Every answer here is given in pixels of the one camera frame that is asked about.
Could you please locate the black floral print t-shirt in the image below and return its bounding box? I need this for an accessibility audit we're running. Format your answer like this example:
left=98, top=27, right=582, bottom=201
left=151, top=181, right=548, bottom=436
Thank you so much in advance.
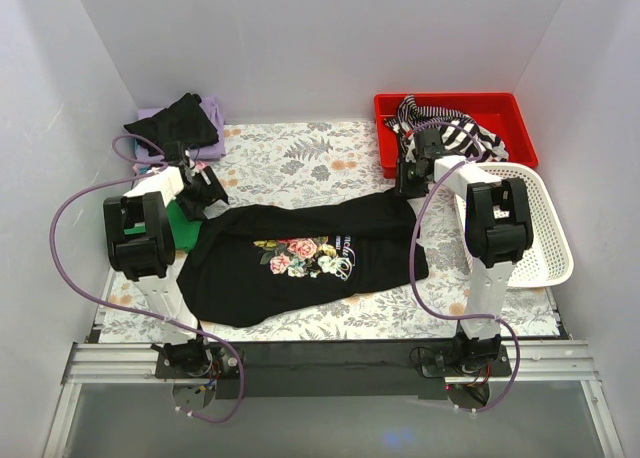
left=177, top=191, right=429, bottom=328

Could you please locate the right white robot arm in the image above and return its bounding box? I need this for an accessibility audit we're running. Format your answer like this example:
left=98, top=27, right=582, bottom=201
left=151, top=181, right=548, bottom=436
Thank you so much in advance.
left=396, top=121, right=534, bottom=376

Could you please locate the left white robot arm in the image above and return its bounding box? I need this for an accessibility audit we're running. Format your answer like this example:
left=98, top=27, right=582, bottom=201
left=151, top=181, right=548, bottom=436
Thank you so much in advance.
left=103, top=141, right=229, bottom=345

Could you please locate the folded green shirt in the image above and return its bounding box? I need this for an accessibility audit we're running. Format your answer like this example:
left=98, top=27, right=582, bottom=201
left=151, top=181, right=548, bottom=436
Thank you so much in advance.
left=113, top=193, right=202, bottom=262

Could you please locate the folded pink shirt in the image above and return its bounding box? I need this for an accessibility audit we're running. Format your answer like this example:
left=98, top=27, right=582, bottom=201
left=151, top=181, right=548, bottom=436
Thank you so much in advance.
left=133, top=161, right=208, bottom=175

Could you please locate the black white striped shirt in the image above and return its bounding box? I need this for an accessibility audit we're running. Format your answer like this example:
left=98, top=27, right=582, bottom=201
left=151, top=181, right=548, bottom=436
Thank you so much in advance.
left=384, top=95, right=509, bottom=163

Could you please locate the folded lavender shirt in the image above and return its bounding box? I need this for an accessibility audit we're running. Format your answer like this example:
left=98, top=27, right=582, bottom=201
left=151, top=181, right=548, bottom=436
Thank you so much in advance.
left=124, top=93, right=226, bottom=162

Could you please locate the floral patterned table mat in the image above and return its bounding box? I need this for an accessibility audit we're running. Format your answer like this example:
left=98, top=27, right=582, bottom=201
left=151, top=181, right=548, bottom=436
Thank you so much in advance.
left=98, top=121, right=559, bottom=344

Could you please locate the folded teal shirt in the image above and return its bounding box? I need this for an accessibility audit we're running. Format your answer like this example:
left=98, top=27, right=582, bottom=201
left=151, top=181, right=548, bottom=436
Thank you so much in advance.
left=133, top=143, right=164, bottom=173

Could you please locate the folded black shirt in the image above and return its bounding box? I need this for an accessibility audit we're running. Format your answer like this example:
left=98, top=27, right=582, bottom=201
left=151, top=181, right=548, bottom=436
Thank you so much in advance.
left=124, top=93, right=219, bottom=149

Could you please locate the red plastic tray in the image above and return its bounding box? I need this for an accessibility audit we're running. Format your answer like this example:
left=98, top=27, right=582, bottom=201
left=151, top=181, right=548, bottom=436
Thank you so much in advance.
left=373, top=92, right=539, bottom=179

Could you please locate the white perforated plastic basket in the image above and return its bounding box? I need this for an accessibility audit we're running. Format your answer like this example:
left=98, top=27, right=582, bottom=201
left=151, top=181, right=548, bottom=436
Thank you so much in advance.
left=445, top=162, right=574, bottom=293

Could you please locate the aluminium frame rail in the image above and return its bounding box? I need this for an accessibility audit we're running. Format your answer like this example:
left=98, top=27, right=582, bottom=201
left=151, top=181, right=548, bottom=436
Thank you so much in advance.
left=63, top=339, right=599, bottom=384

